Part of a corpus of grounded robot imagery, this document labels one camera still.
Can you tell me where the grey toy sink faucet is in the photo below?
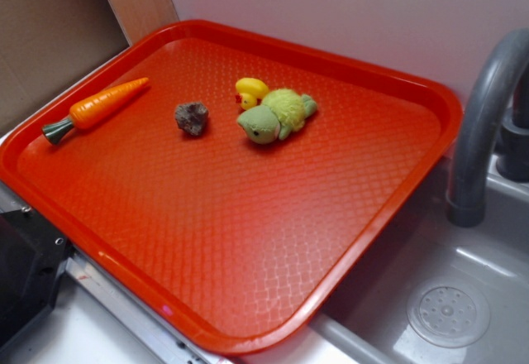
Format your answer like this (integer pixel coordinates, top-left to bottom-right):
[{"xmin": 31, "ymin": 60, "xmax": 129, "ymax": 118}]
[{"xmin": 446, "ymin": 28, "xmax": 528, "ymax": 228}]

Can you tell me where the brown cardboard panel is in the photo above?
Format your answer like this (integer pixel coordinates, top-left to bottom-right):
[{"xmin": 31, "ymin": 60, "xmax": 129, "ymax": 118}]
[{"xmin": 1, "ymin": 0, "xmax": 128, "ymax": 133}]

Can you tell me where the grey plastic sink basin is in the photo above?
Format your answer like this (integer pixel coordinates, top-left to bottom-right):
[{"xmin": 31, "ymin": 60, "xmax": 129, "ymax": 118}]
[{"xmin": 312, "ymin": 161, "xmax": 528, "ymax": 363}]

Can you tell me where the green plush turtle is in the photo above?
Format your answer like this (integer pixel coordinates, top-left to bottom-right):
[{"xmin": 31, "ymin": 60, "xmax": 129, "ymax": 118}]
[{"xmin": 236, "ymin": 89, "xmax": 318, "ymax": 145}]

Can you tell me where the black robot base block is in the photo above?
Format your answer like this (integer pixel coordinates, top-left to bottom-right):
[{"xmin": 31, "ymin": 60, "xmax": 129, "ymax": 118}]
[{"xmin": 1, "ymin": 207, "xmax": 72, "ymax": 352}]

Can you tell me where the brown grey rock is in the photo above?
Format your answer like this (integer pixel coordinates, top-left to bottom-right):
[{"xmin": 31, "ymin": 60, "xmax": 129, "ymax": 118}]
[{"xmin": 174, "ymin": 102, "xmax": 209, "ymax": 137}]

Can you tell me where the red plastic serving tray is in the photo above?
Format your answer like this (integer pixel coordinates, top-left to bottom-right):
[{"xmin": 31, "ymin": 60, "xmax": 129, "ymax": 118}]
[{"xmin": 1, "ymin": 21, "xmax": 462, "ymax": 356}]

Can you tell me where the yellow rubber duck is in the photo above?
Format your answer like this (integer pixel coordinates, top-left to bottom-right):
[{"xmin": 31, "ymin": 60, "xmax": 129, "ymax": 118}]
[{"xmin": 235, "ymin": 78, "xmax": 269, "ymax": 110}]

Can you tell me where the orange toy carrot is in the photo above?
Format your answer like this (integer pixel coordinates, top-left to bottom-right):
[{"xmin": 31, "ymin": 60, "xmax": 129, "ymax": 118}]
[{"xmin": 41, "ymin": 78, "xmax": 150, "ymax": 145}]

